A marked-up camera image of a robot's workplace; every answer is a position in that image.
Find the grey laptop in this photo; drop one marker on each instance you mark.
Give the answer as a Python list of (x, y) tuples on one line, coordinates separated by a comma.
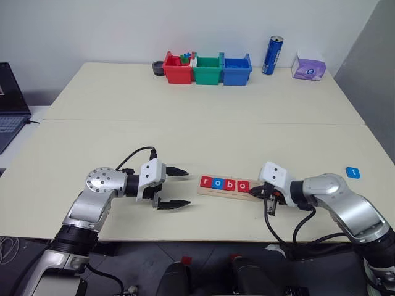
[(10, 101)]

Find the blue letter o tile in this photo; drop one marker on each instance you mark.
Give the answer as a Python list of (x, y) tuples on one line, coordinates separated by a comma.
[(218, 183)]

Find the wooden letter tile rack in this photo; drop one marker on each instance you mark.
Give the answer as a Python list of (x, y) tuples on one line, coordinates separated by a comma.
[(222, 194)]

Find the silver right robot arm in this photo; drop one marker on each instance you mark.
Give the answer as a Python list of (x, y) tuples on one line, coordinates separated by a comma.
[(355, 209)]

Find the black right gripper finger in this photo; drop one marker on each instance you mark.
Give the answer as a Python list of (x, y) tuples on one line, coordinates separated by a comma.
[(256, 193), (258, 187)]

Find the red letter b tile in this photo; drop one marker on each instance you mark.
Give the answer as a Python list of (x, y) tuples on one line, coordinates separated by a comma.
[(230, 185)]

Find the red plastic storage bin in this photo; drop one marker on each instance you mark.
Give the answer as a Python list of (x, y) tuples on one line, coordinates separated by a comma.
[(177, 74)]

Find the red letter r tile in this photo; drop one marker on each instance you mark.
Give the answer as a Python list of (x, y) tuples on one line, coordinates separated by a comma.
[(206, 182)]

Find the blue drink can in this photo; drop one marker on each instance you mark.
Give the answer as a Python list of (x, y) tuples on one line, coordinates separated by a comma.
[(272, 57)]

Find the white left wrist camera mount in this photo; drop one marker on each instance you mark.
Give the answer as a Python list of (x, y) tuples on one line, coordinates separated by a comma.
[(151, 171)]

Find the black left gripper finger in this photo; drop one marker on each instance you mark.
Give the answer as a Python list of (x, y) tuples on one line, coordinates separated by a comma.
[(176, 171), (172, 204)]

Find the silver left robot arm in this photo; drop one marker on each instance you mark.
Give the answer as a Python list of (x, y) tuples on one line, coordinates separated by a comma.
[(98, 182)]

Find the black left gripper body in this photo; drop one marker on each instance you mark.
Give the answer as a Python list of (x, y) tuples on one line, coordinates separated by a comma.
[(155, 192)]

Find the small white plastic piece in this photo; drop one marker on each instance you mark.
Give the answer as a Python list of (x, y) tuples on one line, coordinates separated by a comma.
[(194, 60)]

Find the dark rounded shape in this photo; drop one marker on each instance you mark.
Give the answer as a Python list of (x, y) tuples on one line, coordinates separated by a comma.
[(172, 280), (253, 277)]

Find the green plastic storage bin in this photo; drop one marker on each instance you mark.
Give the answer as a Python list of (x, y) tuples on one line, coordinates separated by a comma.
[(208, 75)]

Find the blue plastic storage bin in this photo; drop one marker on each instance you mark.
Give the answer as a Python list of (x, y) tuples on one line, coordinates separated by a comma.
[(235, 77)]

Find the dark grey round container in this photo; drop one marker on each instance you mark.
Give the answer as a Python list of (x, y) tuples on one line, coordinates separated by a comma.
[(158, 69)]

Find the purple tissue box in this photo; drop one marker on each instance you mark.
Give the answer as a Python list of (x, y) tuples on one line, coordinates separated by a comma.
[(308, 68)]

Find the small green plastic piece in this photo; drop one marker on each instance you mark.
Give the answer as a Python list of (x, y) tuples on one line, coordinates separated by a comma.
[(184, 59)]

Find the red letter o tile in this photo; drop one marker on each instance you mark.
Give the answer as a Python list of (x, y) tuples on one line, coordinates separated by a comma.
[(242, 186)]

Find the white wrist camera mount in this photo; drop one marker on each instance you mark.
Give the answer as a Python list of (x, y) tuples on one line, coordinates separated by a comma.
[(151, 171), (274, 174)]

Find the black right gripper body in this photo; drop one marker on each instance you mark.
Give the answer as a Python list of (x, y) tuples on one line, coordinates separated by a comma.
[(274, 194)]

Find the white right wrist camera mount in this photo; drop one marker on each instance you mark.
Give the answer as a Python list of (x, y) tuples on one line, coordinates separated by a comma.
[(274, 174)]

